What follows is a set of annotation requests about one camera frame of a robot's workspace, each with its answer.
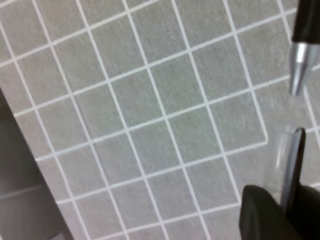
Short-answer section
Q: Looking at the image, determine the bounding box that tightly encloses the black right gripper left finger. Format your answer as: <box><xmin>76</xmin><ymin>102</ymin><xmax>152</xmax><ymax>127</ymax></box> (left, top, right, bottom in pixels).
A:
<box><xmin>238</xmin><ymin>185</ymin><xmax>300</xmax><ymax>240</ymax></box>

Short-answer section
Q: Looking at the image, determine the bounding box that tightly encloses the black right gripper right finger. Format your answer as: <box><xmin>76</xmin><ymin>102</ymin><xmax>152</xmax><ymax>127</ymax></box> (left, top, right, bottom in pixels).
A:
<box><xmin>289</xmin><ymin>184</ymin><xmax>320</xmax><ymax>240</ymax></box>

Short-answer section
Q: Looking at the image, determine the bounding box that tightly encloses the black pen silver tip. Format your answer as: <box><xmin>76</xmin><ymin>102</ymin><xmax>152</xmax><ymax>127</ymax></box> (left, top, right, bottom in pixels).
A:
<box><xmin>289</xmin><ymin>0</ymin><xmax>320</xmax><ymax>96</ymax></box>

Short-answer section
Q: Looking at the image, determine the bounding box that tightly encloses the grey grid tablecloth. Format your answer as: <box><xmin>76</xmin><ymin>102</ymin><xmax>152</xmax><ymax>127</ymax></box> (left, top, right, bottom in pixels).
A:
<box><xmin>0</xmin><ymin>0</ymin><xmax>320</xmax><ymax>240</ymax></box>

